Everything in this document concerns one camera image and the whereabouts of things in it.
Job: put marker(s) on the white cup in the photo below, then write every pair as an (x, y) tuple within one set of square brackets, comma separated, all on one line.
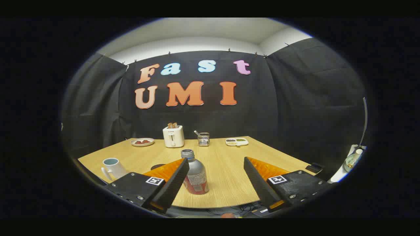
[(115, 167)]

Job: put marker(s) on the round greenish bowl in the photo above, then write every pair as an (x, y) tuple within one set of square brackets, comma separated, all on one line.
[(351, 161)]

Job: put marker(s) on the white round plate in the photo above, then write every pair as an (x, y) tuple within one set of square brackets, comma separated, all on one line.
[(142, 144)]

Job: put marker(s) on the black backdrop cloth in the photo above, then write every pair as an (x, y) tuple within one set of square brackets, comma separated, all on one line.
[(262, 108)]

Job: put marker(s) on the white divided tray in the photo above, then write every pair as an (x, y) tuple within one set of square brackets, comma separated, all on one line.
[(237, 142)]

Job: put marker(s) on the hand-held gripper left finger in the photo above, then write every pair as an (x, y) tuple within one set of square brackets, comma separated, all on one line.
[(174, 186)]

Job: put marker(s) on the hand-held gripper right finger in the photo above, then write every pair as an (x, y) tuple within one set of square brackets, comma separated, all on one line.
[(259, 186)]

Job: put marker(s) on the dark brown round coaster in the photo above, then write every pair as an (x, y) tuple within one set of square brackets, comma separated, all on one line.
[(157, 166)]

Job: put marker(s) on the white side surface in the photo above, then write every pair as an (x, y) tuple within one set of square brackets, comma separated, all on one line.
[(338, 175)]

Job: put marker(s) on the silver bottle with red label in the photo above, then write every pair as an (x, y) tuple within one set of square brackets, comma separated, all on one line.
[(197, 170)]

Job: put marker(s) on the small black box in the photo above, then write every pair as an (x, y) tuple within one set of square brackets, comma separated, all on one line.
[(314, 168)]

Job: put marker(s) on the white toaster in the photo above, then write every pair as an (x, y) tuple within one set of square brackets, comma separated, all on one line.
[(173, 137)]

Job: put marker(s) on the wooden table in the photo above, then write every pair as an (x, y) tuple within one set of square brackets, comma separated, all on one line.
[(223, 164)]

